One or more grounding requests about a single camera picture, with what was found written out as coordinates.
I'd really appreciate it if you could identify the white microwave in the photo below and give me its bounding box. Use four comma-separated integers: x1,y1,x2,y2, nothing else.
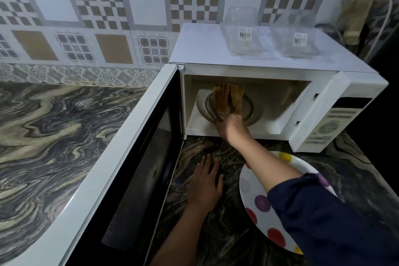
9,22,389,266

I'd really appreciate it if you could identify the person's left forearm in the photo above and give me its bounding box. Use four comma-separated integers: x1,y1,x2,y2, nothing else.
149,206,208,266

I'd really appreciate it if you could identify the dark blue sleeve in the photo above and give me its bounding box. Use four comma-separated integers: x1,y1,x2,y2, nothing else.
267,172,399,266

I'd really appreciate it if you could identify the clear plastic container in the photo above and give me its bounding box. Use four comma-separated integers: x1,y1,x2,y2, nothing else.
271,10,322,59
219,6,266,57

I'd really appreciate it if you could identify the stainless steel double-door fridge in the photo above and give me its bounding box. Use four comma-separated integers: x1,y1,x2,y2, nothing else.
346,25,399,198

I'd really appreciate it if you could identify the person's left hand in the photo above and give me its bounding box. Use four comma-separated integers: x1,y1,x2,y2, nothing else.
186,154,224,213

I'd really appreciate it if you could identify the beige socket adapter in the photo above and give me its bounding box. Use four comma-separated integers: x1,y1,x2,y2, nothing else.
338,0,389,46

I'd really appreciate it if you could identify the white microwave door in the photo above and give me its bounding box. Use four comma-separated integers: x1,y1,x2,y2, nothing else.
9,64,185,266

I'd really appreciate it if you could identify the person's right hand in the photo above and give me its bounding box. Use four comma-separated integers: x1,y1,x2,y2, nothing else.
215,114,251,148

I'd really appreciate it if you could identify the colourful dotted plate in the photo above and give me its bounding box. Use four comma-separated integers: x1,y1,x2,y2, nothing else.
239,151,339,256

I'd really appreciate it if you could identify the person's right forearm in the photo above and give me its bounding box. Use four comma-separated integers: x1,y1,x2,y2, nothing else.
235,133,303,193

